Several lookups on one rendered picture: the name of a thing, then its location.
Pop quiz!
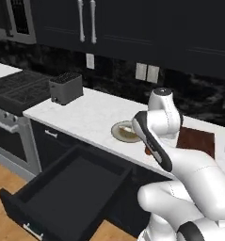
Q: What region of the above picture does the beige round plate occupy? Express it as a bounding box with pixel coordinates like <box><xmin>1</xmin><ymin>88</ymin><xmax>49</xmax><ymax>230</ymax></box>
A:
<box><xmin>110</xmin><ymin>120</ymin><xmax>144</xmax><ymax>144</ymax></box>

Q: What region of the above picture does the pale meat piece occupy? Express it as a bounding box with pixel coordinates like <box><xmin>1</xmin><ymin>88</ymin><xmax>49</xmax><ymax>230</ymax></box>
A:
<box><xmin>118</xmin><ymin>123</ymin><xmax>137</xmax><ymax>134</ymax></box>

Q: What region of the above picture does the dark closed drawer front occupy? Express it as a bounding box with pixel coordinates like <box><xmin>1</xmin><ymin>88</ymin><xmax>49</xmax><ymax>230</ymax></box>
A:
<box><xmin>30</xmin><ymin>120</ymin><xmax>87</xmax><ymax>172</ymax></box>

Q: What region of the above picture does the open dark drawer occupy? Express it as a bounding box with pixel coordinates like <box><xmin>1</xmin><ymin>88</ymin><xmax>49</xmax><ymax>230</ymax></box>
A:
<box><xmin>0</xmin><ymin>143</ymin><xmax>134</xmax><ymax>241</ymax></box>

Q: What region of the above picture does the brown cutting board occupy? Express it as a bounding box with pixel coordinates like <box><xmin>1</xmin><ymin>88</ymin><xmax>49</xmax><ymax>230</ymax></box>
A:
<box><xmin>175</xmin><ymin>125</ymin><xmax>217</xmax><ymax>160</ymax></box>

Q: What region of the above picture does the grey toaster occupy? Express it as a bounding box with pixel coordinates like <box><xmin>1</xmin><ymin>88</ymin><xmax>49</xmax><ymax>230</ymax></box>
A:
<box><xmin>48</xmin><ymin>72</ymin><xmax>85</xmax><ymax>106</ymax></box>

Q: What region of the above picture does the black and silver range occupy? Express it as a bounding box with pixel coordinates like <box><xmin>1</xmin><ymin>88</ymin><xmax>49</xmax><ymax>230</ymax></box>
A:
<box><xmin>0</xmin><ymin>69</ymin><xmax>55</xmax><ymax>183</ymax></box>

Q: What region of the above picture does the wide dark cupboard door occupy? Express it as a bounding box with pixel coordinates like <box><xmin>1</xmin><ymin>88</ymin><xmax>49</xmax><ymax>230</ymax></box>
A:
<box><xmin>157</xmin><ymin>0</ymin><xmax>225</xmax><ymax>83</ymax></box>

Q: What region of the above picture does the silver microwave oven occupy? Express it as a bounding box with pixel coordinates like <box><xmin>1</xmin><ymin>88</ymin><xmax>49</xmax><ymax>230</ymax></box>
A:
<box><xmin>0</xmin><ymin>0</ymin><xmax>38</xmax><ymax>45</ymax></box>

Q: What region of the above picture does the white wall outlet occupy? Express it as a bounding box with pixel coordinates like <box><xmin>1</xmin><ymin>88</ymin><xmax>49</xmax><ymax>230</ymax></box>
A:
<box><xmin>146</xmin><ymin>64</ymin><xmax>161</xmax><ymax>85</ymax></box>
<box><xmin>86</xmin><ymin>53</ymin><xmax>96</xmax><ymax>71</ymax></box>
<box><xmin>135</xmin><ymin>62</ymin><xmax>148</xmax><ymax>81</ymax></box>

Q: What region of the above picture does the white closed drawer handle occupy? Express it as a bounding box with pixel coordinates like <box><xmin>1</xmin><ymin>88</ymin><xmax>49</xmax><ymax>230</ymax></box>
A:
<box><xmin>43</xmin><ymin>128</ymin><xmax>59</xmax><ymax>139</ymax></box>

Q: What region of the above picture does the white cupboard handle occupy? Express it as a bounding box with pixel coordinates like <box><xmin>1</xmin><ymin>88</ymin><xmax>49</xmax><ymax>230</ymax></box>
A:
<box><xmin>89</xmin><ymin>0</ymin><xmax>98</xmax><ymax>45</ymax></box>
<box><xmin>77</xmin><ymin>0</ymin><xmax>87</xmax><ymax>43</ymax></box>

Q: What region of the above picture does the white open drawer handle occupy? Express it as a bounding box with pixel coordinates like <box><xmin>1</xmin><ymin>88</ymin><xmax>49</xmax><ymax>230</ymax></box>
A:
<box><xmin>22</xmin><ymin>222</ymin><xmax>44</xmax><ymax>241</ymax></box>

